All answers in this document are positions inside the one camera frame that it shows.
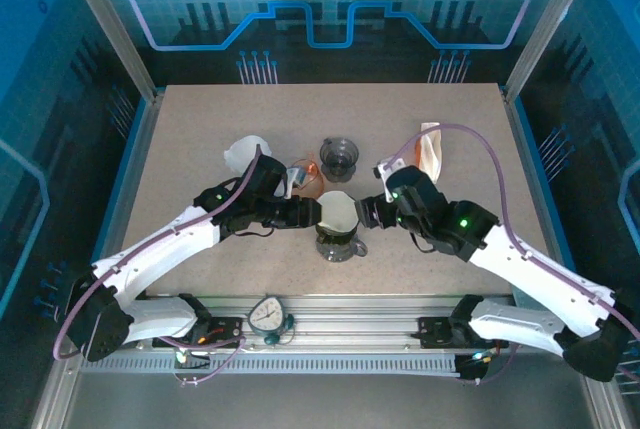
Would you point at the orange coffee dripper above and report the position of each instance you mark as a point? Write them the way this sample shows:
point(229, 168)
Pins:
point(311, 190)

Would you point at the white paper coffee filter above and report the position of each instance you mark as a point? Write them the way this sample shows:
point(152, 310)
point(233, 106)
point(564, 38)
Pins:
point(339, 211)
point(245, 151)

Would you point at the dark grey coffee dripper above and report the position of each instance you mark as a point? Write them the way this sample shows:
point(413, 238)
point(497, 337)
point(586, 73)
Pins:
point(340, 151)

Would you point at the white coffee filter pack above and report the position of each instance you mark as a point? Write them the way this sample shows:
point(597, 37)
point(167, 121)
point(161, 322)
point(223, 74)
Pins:
point(431, 154)

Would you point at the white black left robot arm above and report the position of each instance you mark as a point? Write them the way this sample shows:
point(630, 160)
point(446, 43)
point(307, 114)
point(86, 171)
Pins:
point(160, 249)

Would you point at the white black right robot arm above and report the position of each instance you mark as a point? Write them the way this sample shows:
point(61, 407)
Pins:
point(525, 259)

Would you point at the teal alarm clock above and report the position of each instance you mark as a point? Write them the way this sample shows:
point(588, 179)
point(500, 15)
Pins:
point(265, 316)

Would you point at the aluminium mounting rail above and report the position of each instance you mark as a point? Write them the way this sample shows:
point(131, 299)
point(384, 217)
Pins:
point(350, 319)

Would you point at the aluminium frame side rail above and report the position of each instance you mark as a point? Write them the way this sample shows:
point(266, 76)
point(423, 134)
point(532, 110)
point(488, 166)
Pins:
point(530, 174)
point(135, 174)

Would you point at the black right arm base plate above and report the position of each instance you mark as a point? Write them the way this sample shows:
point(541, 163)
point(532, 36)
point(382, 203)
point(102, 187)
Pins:
point(435, 331)

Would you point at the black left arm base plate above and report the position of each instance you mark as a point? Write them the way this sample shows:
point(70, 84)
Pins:
point(230, 331)

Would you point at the aluminium frame post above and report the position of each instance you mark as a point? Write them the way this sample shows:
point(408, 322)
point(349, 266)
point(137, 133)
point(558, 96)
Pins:
point(110, 29)
point(550, 24)

